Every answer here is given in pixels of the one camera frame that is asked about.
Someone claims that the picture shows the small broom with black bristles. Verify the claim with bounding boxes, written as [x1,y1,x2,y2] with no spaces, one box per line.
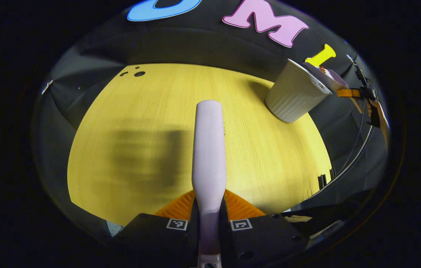
[191,99,228,268]

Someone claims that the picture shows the light purple plastic dustpan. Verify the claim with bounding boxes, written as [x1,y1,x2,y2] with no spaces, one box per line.
[303,61,349,93]

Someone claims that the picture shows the black backdrop cloth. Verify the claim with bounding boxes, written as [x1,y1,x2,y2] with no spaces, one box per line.
[32,0,390,242]

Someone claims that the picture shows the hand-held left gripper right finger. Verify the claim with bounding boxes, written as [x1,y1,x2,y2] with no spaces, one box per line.
[219,188,310,263]

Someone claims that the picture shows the white ribbed garbage bin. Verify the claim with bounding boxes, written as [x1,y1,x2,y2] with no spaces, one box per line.
[265,58,333,124]

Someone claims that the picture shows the yellow wooden desktop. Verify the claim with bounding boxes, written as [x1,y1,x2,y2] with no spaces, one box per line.
[67,63,333,226]

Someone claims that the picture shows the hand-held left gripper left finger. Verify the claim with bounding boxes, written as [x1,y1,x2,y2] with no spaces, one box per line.
[115,189,200,263]

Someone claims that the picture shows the black bracket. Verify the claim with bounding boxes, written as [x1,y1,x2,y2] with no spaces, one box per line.
[317,168,337,189]

